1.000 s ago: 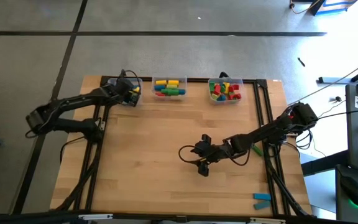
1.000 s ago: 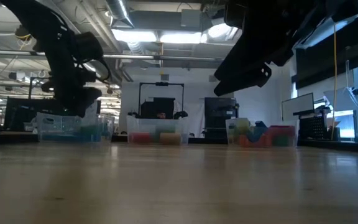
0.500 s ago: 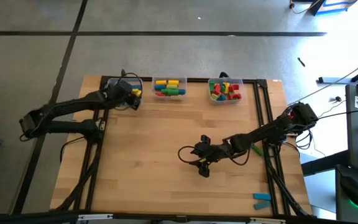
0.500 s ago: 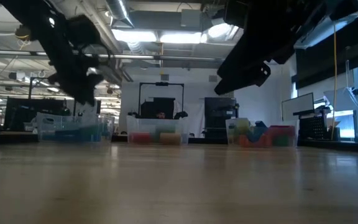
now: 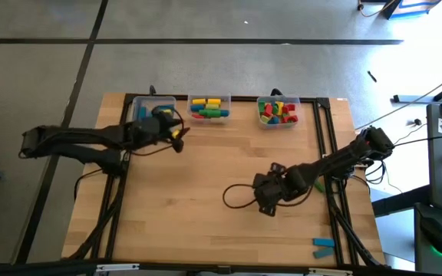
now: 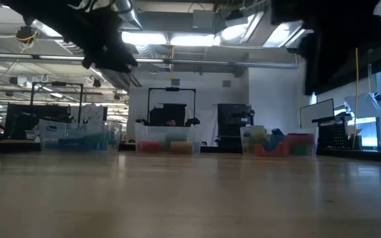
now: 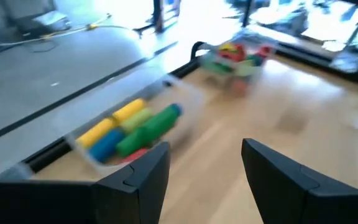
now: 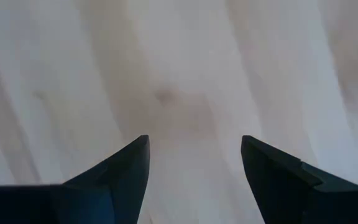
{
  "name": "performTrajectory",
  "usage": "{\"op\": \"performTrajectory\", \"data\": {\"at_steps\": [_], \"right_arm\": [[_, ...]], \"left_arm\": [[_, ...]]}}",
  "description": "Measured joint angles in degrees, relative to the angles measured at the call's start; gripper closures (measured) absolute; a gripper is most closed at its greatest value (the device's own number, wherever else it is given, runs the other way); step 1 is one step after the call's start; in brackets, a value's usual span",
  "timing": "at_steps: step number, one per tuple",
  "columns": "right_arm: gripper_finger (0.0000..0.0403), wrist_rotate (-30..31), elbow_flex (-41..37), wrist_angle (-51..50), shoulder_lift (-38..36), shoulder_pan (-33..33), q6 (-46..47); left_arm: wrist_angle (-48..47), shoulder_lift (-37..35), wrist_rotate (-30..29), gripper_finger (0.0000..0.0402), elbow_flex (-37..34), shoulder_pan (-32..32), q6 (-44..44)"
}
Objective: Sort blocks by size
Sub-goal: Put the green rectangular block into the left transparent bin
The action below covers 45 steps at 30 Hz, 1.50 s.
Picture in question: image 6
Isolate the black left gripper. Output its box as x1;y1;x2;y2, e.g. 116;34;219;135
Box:
63;5;139;74

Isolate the green wooden cylinder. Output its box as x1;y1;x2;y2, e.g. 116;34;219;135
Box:
165;132;189;143

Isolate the natural wood cylinder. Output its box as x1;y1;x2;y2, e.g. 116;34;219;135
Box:
169;141;194;155

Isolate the light green arch block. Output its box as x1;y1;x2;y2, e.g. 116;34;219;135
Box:
247;125;268;145

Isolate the blue arch block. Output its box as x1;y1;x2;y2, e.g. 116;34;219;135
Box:
263;129;286;150

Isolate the red wooden block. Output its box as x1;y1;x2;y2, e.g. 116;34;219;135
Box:
255;143;286;157

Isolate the red arch block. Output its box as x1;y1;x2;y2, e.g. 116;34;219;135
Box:
284;132;316;146

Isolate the dark green arch block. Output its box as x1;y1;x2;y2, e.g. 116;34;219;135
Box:
289;144;311;157

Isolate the bright ceiling light panel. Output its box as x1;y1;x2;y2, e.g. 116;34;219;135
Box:
120;30;220;47

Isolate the clear plastic bin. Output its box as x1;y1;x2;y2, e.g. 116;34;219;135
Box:
38;119;124;151
134;122;204;155
239;124;320;157

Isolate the long horizontal ceiling pipe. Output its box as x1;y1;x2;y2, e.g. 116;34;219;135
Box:
0;52;299;69

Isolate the grey ceiling box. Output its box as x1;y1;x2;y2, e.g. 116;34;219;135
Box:
192;9;215;30

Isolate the black partition screen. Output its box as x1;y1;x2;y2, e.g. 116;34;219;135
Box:
5;103;71;139

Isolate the tall black cabinet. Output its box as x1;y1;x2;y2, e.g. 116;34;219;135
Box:
217;103;255;153

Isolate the white display board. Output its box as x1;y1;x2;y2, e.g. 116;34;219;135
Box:
299;98;336;130

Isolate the black perforated cart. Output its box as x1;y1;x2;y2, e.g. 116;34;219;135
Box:
318;112;363;158

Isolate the narrow silver spiral duct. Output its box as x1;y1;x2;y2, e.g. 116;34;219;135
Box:
116;0;144;30

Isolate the yellow ceiling cable reel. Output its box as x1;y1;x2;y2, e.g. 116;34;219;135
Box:
15;25;39;46

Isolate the rectangular silver duct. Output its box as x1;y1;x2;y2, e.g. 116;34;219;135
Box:
218;0;314;49

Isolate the yellow hanging cable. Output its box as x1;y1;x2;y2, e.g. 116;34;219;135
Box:
353;48;360;149

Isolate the black aluminium table frame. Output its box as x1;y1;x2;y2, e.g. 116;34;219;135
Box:
317;147;381;163

